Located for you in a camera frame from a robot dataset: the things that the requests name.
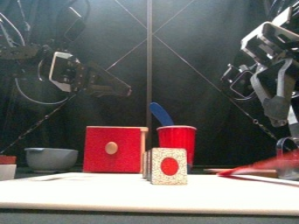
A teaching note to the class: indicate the vertical metal frame pole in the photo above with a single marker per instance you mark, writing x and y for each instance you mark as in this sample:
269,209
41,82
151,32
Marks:
148,58

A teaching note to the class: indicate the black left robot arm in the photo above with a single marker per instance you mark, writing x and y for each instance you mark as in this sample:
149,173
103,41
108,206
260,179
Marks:
22,52

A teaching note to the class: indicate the red plastic cup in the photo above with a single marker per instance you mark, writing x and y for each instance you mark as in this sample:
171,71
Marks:
176,143

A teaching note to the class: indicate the transparent mug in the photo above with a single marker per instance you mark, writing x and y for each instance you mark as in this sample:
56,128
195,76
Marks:
280,151

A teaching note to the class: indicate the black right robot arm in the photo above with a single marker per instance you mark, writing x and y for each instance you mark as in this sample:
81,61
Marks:
289,16

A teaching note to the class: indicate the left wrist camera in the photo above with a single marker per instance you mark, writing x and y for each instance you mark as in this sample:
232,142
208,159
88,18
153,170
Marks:
73,29

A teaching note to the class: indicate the grey bowl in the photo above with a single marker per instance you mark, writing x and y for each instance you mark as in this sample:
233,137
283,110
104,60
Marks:
50,159

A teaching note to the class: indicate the red-fronted wooden drawer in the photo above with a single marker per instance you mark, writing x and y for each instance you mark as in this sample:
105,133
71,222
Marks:
100,157

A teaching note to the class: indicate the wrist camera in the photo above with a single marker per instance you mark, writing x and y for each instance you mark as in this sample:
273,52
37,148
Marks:
239,81
73,29

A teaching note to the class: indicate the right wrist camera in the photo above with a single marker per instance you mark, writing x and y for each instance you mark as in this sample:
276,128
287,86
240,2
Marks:
239,81

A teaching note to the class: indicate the small red and white pot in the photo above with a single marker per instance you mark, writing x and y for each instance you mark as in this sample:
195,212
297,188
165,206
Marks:
6,169

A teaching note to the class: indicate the white cutting board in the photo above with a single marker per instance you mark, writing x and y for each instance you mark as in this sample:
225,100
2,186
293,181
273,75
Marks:
97,192

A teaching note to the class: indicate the tan wooden plate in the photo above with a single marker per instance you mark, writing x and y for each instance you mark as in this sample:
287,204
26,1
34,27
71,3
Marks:
209,171

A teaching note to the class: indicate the wooden box with slot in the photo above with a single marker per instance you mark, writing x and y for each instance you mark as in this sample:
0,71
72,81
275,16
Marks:
144,145

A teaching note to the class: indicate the toy sushi roll piece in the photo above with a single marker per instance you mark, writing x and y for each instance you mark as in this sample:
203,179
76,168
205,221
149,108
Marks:
169,166

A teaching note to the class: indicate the blue plastic utensil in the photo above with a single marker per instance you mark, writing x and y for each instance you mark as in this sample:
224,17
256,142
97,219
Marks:
160,113

